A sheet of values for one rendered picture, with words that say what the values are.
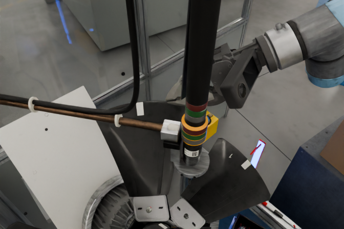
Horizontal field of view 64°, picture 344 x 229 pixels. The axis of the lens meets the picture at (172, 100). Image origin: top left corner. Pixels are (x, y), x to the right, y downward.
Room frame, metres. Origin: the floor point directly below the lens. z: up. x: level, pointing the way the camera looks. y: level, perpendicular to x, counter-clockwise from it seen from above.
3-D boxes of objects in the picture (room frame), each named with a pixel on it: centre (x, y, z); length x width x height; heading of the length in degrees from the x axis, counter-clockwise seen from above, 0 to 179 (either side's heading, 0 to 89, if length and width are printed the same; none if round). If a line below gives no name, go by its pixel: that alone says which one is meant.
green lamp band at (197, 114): (0.29, -0.04, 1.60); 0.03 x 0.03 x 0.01
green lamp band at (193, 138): (0.29, -0.04, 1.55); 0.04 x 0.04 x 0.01
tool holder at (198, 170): (0.29, -0.03, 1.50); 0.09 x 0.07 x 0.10; 78
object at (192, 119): (0.29, -0.04, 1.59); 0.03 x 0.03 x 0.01
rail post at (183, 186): (0.78, -0.08, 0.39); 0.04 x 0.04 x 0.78; 43
